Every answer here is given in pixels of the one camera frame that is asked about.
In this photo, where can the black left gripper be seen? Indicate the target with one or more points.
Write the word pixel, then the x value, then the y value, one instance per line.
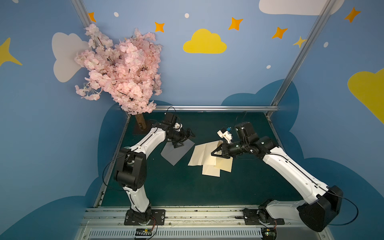
pixel 183 134

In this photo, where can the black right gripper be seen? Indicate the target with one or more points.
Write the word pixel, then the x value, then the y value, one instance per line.
pixel 225 149

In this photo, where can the cream envelope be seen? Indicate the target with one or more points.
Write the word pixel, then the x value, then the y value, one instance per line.
pixel 224 164

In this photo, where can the grey envelope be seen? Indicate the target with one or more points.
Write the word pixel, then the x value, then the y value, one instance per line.
pixel 173 155

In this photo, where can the white envelope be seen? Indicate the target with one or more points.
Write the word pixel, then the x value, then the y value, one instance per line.
pixel 210 170

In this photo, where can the cream paper sheet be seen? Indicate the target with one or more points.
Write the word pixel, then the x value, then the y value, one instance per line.
pixel 202 154

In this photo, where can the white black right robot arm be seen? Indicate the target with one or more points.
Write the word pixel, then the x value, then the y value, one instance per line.
pixel 320 203

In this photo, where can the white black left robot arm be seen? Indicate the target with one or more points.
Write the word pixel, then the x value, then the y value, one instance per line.
pixel 131 168

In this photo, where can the brown artificial tree trunk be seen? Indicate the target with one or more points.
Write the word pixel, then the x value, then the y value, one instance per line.
pixel 141 122

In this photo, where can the pink cherry blossom tree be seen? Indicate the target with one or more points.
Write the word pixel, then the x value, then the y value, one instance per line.
pixel 128 71

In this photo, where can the right green circuit board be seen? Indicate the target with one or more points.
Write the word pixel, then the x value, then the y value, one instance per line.
pixel 268 234

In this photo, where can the green circuit board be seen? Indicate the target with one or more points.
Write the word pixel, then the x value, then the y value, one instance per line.
pixel 268 234
pixel 145 234

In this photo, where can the left green circuit board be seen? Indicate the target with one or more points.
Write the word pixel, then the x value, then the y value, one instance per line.
pixel 145 234

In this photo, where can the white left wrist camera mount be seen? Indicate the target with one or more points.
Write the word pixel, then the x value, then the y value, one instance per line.
pixel 177 127

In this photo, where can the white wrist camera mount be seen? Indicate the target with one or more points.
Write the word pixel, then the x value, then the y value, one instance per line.
pixel 177 127
pixel 226 134

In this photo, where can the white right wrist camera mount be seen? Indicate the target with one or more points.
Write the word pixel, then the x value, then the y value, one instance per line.
pixel 226 134

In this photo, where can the aluminium back frame rail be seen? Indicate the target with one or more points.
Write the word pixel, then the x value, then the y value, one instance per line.
pixel 161 108

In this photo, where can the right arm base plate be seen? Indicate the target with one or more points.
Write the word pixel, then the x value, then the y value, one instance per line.
pixel 260 217

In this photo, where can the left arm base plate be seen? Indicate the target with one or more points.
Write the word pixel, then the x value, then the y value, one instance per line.
pixel 147 218

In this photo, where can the aluminium front rail platform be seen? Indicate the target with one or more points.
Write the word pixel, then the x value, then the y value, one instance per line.
pixel 191 223

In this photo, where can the aluminium left corner post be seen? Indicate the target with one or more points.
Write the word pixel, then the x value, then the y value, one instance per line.
pixel 82 12

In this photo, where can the aluminium corner post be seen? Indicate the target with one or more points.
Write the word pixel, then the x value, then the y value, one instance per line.
pixel 318 26
pixel 82 12

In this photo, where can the aluminium right corner post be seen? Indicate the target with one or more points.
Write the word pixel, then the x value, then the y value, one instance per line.
pixel 318 26

